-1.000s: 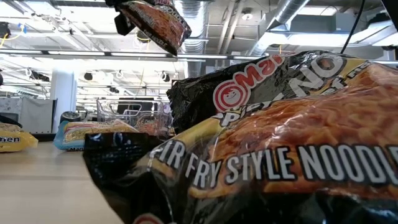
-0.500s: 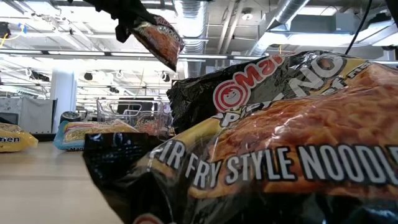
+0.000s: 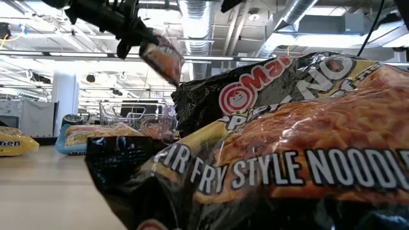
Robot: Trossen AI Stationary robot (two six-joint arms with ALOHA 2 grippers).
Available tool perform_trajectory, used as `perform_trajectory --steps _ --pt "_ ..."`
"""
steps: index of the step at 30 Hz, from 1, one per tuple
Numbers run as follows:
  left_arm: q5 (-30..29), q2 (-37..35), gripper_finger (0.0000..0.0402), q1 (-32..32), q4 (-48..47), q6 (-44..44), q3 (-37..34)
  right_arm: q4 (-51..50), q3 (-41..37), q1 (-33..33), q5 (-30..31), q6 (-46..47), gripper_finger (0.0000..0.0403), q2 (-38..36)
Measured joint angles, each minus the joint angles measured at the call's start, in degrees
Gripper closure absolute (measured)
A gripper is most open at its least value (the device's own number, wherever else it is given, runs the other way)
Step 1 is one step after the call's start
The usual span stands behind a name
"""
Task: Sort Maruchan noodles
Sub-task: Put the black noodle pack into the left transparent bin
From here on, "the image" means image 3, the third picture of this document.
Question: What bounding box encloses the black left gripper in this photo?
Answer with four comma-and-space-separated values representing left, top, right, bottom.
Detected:
65, 0, 160, 61

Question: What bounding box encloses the blue Maruchan ramen pack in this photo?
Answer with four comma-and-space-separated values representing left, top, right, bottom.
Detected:
54, 122, 144, 157

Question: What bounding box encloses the grey partition panel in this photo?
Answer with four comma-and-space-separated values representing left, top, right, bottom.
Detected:
0, 99, 59, 137

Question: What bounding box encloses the white column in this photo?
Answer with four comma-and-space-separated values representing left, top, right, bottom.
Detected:
51, 72, 80, 137

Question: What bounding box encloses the long ceiling light rail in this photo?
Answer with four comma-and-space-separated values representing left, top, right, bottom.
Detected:
0, 50, 288, 63

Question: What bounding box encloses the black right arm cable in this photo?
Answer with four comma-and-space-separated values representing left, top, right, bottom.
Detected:
357, 0, 385, 58

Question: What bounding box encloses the silver spiral ventilation duct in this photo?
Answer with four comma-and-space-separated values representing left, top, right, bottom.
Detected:
178, 0, 214, 81

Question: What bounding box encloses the grey rectangular air unit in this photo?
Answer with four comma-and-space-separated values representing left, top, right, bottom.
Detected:
298, 12, 365, 36

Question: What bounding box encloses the yellow Maruchan ramen pack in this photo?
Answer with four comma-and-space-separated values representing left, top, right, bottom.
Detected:
0, 126, 40, 157

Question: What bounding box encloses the silver slanted ventilation duct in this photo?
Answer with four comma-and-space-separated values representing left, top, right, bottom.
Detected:
255, 0, 320, 58

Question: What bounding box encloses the black round bin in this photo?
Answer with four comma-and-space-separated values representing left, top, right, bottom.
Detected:
61, 114, 84, 127

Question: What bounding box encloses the clear plastic bin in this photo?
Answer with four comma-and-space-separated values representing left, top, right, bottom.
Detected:
98, 101, 178, 143

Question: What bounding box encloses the black ceiling device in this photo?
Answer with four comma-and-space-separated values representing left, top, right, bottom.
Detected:
0, 22, 12, 41

